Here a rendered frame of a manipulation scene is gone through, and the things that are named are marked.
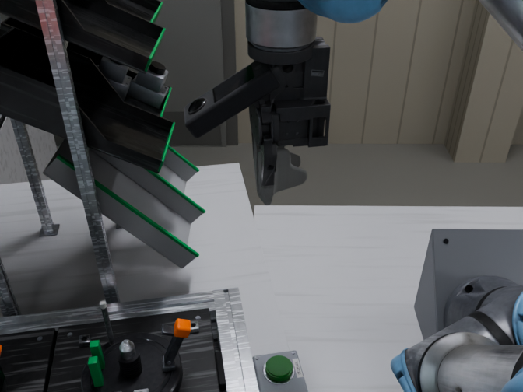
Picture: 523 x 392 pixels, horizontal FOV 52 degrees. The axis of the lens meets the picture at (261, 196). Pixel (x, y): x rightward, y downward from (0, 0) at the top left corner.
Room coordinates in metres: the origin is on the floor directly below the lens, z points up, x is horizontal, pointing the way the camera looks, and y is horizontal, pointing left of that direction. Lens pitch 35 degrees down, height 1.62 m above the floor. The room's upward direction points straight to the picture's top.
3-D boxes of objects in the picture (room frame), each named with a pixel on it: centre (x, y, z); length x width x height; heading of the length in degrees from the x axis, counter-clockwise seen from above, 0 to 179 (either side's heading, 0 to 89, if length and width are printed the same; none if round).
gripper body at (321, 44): (0.57, -0.03, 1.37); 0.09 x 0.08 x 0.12; 100
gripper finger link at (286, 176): (0.55, -0.03, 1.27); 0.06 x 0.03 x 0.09; 100
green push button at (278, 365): (0.50, -0.03, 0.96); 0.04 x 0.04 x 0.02
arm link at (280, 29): (0.57, -0.02, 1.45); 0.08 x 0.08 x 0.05
